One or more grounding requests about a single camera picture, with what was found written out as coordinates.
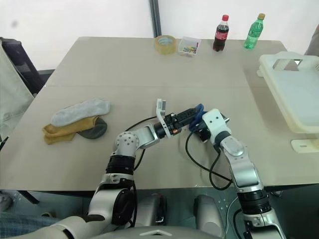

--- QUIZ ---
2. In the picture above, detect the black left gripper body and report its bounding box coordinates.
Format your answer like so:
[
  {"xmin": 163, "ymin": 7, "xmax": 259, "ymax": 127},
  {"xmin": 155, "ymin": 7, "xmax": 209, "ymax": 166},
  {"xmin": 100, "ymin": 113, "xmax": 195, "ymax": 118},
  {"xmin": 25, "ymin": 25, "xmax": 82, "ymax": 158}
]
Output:
[{"xmin": 164, "ymin": 112, "xmax": 180, "ymax": 134}]

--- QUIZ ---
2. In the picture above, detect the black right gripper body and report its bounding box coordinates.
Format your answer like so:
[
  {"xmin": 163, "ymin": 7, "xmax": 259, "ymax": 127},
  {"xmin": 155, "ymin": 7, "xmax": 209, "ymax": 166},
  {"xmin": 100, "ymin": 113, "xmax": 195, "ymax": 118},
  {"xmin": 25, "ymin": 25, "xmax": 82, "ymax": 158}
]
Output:
[{"xmin": 195, "ymin": 124, "xmax": 214, "ymax": 144}]

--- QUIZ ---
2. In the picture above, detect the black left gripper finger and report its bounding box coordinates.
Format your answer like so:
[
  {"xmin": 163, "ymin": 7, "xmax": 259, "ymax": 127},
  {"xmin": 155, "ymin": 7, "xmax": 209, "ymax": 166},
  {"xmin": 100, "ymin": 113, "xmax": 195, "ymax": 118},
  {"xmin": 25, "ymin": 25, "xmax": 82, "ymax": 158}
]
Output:
[
  {"xmin": 175, "ymin": 106, "xmax": 200, "ymax": 120},
  {"xmin": 178, "ymin": 111, "xmax": 199, "ymax": 126}
]

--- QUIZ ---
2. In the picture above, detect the blue cloth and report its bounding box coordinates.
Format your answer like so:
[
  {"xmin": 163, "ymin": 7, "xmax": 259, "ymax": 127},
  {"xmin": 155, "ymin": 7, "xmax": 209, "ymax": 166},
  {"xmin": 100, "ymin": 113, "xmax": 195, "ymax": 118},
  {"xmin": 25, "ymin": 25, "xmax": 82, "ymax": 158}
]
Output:
[{"xmin": 188, "ymin": 103, "xmax": 208, "ymax": 132}]

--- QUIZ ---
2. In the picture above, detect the clear box of coloured clips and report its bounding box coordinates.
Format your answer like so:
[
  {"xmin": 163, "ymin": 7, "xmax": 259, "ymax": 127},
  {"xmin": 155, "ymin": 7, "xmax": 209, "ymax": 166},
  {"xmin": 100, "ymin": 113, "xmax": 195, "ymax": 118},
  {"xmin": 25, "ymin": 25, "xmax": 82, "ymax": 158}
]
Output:
[{"xmin": 177, "ymin": 36, "xmax": 202, "ymax": 58}]

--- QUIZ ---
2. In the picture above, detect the white plastic bin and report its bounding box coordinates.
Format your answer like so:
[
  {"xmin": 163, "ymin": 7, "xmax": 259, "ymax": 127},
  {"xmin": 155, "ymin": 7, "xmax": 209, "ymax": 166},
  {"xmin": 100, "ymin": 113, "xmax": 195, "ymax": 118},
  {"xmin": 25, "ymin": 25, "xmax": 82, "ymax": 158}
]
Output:
[{"xmin": 256, "ymin": 51, "xmax": 319, "ymax": 135}]

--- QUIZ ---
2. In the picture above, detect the clear packing tape roll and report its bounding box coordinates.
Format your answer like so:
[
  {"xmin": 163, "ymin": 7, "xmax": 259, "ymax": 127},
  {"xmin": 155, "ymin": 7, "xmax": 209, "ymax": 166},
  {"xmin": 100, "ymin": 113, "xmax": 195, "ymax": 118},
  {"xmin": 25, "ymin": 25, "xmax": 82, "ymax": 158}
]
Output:
[{"xmin": 154, "ymin": 34, "xmax": 177, "ymax": 56}]

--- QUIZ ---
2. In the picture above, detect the dark green cloth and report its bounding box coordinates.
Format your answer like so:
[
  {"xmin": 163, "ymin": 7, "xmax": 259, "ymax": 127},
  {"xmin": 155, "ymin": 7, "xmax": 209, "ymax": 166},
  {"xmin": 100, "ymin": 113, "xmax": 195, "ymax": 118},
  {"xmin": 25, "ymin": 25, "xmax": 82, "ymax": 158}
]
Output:
[{"xmin": 77, "ymin": 118, "xmax": 108, "ymax": 140}]

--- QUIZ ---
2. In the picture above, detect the grey rounded robot leg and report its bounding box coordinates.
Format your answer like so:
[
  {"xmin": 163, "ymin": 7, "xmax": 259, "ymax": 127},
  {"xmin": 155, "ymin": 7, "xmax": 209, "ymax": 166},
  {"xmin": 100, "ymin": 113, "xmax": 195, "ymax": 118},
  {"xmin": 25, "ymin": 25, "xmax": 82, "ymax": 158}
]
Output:
[{"xmin": 193, "ymin": 195, "xmax": 226, "ymax": 237}]

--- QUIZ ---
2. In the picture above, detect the cola bottle with red cap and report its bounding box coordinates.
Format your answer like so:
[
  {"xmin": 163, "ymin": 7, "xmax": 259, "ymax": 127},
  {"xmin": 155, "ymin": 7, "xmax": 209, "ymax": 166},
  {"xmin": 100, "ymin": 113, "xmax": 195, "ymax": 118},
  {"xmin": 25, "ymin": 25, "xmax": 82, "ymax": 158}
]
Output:
[{"xmin": 212, "ymin": 14, "xmax": 230, "ymax": 52}]

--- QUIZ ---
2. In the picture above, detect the light grey sock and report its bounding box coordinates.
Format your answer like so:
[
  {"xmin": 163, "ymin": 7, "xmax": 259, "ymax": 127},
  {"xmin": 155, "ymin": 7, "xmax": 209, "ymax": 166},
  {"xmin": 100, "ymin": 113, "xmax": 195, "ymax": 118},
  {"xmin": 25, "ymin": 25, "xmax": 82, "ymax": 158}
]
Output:
[{"xmin": 51, "ymin": 98, "xmax": 112, "ymax": 126}]

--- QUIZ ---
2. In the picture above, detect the small white plastic piece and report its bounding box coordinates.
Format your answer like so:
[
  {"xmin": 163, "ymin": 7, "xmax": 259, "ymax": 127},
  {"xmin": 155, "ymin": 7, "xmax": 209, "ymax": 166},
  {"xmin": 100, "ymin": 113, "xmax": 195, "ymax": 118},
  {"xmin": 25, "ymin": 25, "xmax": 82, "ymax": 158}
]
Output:
[{"xmin": 291, "ymin": 138, "xmax": 319, "ymax": 152}]

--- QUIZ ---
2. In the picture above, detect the green bottle with yellow cap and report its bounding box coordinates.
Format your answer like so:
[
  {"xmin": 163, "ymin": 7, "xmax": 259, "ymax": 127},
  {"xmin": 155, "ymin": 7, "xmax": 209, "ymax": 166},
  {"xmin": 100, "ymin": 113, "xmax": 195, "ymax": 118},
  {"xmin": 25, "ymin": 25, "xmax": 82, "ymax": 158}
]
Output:
[{"xmin": 243, "ymin": 13, "xmax": 266, "ymax": 49}]

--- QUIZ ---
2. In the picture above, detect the yellow cloth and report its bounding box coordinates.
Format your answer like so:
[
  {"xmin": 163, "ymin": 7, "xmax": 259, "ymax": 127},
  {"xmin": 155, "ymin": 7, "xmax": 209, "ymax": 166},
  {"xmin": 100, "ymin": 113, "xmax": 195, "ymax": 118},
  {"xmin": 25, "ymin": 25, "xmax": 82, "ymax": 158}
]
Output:
[{"xmin": 41, "ymin": 117, "xmax": 100, "ymax": 145}]

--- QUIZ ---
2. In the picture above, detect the grey robot torso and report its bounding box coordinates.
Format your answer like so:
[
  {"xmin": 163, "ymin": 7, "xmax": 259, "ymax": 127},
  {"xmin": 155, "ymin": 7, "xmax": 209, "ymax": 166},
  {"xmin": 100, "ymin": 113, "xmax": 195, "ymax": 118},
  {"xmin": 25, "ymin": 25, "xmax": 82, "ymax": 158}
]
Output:
[{"xmin": 48, "ymin": 215, "xmax": 225, "ymax": 239}]

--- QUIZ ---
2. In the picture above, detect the black mesh chair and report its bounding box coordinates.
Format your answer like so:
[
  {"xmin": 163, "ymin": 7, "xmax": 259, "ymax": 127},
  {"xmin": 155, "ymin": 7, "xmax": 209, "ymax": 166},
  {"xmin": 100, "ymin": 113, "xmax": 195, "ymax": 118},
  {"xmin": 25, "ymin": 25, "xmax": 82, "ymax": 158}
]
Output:
[{"xmin": 0, "ymin": 37, "xmax": 57, "ymax": 97}]

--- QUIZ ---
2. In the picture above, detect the blue denim trouser leg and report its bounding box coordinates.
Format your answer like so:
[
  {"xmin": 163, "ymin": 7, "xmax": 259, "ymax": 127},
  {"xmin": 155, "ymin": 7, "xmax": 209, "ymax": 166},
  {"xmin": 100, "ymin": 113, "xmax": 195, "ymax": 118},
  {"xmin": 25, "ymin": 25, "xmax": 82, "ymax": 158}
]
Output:
[{"xmin": 0, "ymin": 211, "xmax": 65, "ymax": 234}]

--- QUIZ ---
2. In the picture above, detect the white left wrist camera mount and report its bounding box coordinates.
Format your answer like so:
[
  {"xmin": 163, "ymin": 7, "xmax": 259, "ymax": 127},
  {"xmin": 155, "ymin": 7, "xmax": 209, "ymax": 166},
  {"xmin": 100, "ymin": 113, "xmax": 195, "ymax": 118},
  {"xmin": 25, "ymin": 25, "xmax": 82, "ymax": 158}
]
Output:
[{"xmin": 156, "ymin": 99, "xmax": 179, "ymax": 137}]

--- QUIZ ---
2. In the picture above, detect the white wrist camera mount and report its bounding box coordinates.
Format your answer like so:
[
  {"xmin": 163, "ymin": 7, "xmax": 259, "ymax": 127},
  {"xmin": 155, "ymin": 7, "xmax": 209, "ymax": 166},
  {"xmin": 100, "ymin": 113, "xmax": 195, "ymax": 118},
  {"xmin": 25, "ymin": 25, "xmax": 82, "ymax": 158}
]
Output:
[
  {"xmin": 202, "ymin": 109, "xmax": 231, "ymax": 140},
  {"xmin": 156, "ymin": 99, "xmax": 179, "ymax": 137}
]

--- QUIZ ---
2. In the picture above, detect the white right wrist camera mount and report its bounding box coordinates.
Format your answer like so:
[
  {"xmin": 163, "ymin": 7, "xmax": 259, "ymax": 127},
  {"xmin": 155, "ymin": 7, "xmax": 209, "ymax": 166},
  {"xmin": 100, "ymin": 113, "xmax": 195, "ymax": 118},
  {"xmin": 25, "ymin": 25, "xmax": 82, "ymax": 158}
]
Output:
[{"xmin": 202, "ymin": 109, "xmax": 231, "ymax": 140}]

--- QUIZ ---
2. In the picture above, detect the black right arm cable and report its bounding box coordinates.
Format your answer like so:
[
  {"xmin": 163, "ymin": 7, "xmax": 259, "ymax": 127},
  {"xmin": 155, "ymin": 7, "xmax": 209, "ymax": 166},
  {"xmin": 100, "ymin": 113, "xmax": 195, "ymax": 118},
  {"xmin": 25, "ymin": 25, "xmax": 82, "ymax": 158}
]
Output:
[{"xmin": 185, "ymin": 129, "xmax": 234, "ymax": 190}]

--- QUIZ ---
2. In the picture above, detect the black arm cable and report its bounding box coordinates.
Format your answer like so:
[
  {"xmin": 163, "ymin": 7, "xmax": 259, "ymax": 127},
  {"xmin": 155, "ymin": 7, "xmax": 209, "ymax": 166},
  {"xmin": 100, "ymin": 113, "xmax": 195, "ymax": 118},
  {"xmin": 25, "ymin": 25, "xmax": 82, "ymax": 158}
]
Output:
[
  {"xmin": 124, "ymin": 116, "xmax": 158, "ymax": 225},
  {"xmin": 185, "ymin": 129, "xmax": 234, "ymax": 190}
]

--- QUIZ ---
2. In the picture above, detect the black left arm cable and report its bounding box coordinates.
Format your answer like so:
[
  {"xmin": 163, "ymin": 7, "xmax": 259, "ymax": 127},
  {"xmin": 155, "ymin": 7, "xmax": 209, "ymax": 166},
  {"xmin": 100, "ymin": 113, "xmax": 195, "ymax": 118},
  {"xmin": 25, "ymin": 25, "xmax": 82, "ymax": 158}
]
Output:
[{"xmin": 124, "ymin": 116, "xmax": 158, "ymax": 225}]

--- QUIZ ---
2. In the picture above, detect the thin white cable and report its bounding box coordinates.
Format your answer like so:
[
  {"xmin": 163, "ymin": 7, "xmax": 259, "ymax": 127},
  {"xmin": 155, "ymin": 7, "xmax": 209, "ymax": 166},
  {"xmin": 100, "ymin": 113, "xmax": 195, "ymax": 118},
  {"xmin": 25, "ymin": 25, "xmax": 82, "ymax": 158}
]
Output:
[{"xmin": 225, "ymin": 196, "xmax": 241, "ymax": 234}]

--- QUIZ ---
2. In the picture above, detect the grey wall pillar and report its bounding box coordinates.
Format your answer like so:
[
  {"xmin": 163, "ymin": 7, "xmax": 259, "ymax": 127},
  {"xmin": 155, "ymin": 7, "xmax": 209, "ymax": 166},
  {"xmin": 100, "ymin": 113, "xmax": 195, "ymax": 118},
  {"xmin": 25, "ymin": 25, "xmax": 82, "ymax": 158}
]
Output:
[{"xmin": 149, "ymin": 0, "xmax": 162, "ymax": 38}]

